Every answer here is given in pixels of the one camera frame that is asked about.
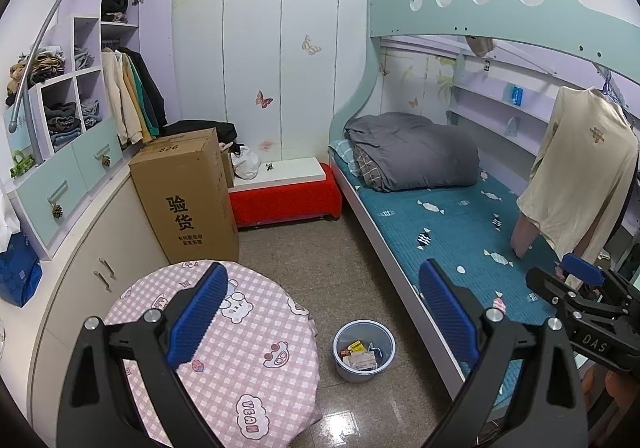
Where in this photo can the blue shopping bag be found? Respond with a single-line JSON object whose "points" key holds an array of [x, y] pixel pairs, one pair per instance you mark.
{"points": [[17, 273]]}

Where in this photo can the beige butterfly sticker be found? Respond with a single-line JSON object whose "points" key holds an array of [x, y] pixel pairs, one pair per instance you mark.
{"points": [[311, 45]]}

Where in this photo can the stack of dark clothes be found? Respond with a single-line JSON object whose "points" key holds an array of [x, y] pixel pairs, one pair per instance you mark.
{"points": [[62, 122]]}

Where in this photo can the grey metal handrail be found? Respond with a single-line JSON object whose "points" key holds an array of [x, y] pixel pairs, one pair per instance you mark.
{"points": [[35, 52]]}

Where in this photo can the beige long-sleeve shirt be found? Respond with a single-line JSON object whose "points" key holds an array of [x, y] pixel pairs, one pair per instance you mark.
{"points": [[580, 162]]}

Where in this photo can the white paper bag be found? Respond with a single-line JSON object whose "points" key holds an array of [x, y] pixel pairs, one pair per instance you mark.
{"points": [[9, 223]]}

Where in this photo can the green plastic toy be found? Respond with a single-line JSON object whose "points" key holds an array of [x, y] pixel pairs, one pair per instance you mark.
{"points": [[22, 165]]}

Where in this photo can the pink butterfly sticker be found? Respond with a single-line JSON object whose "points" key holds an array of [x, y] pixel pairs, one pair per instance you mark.
{"points": [[263, 99]]}

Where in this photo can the cream hanging jacket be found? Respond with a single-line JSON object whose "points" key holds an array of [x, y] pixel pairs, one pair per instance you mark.
{"points": [[116, 97]]}

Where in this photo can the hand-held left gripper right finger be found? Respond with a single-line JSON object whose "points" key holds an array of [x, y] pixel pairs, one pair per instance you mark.
{"points": [[447, 310]]}

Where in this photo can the folded grey clothes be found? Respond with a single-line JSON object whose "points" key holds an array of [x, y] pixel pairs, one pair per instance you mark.
{"points": [[84, 58]]}

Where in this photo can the yellow hanging jacket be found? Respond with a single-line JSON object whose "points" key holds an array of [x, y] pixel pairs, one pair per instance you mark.
{"points": [[137, 112]]}

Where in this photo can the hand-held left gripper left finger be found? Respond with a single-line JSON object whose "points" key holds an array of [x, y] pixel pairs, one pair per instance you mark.
{"points": [[197, 313]]}

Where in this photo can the newspaper bundle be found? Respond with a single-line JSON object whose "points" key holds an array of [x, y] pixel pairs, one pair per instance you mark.
{"points": [[361, 361]]}

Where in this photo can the green hanging jacket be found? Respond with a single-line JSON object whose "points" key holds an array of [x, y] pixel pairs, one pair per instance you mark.
{"points": [[149, 112]]}

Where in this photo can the blue plastic bucket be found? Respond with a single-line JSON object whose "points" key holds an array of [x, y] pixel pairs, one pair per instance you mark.
{"points": [[350, 375]]}

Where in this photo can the round table pink checked cloth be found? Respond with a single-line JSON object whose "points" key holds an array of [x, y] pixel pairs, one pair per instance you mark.
{"points": [[250, 358]]}

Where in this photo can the small blue box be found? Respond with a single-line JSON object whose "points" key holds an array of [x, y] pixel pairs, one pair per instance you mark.
{"points": [[515, 94]]}

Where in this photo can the purple stair cabinet teal drawers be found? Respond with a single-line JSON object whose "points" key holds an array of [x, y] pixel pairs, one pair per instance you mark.
{"points": [[55, 183]]}

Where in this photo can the white shelf bracket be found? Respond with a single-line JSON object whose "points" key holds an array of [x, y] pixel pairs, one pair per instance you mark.
{"points": [[512, 127]]}

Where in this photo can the white board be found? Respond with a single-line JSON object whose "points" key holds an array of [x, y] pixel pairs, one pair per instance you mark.
{"points": [[285, 172]]}

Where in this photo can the tall cardboard box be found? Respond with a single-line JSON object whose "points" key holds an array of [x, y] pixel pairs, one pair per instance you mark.
{"points": [[185, 208]]}

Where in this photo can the folded black clothes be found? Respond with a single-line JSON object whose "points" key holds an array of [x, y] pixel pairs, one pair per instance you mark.
{"points": [[114, 6]]}

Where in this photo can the folded jeans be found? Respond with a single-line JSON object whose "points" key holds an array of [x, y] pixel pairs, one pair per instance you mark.
{"points": [[91, 113]]}

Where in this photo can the black hanging jacket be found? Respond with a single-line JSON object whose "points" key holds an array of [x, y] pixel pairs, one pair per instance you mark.
{"points": [[152, 87]]}

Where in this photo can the white plastic bag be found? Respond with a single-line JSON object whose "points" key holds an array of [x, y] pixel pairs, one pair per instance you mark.
{"points": [[245, 162]]}

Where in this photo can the teal bunk bed frame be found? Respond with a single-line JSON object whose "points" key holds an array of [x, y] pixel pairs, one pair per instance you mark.
{"points": [[450, 12]]}

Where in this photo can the pine cone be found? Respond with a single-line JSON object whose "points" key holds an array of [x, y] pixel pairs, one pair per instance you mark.
{"points": [[106, 160], [57, 211]]}

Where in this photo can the person's right hand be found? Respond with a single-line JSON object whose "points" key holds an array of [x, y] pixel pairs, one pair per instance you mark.
{"points": [[617, 393]]}

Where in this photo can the red covered bench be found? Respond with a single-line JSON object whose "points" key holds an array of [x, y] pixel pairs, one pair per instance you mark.
{"points": [[285, 205]]}

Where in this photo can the plaid blanket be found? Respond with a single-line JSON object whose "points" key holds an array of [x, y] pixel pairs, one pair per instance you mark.
{"points": [[367, 170]]}

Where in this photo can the brown cloth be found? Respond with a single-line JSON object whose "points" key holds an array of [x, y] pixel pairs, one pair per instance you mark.
{"points": [[480, 45]]}

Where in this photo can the blue clothes hanger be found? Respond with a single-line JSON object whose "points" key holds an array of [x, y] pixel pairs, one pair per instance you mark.
{"points": [[612, 82]]}

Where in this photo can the grey duvet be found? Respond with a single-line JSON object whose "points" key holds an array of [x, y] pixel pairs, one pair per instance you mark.
{"points": [[415, 147]]}

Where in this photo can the yellow medicine box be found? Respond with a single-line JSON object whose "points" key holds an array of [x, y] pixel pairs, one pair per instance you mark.
{"points": [[356, 346]]}

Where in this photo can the teal checked pillow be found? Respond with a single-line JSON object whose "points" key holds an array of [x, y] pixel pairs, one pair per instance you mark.
{"points": [[342, 155]]}

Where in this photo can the black clothes heap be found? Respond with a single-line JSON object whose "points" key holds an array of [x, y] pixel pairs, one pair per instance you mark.
{"points": [[200, 130]]}

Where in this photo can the pile of folded olive clothes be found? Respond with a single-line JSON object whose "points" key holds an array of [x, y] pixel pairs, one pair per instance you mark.
{"points": [[37, 70]]}

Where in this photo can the teal candy print sheet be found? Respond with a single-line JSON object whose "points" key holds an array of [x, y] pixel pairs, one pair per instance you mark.
{"points": [[450, 238]]}

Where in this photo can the pink flower sticker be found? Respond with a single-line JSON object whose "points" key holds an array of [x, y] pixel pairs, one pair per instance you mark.
{"points": [[266, 145]]}

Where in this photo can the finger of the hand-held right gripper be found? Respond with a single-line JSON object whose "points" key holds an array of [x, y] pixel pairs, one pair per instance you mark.
{"points": [[582, 269], [550, 290]]}

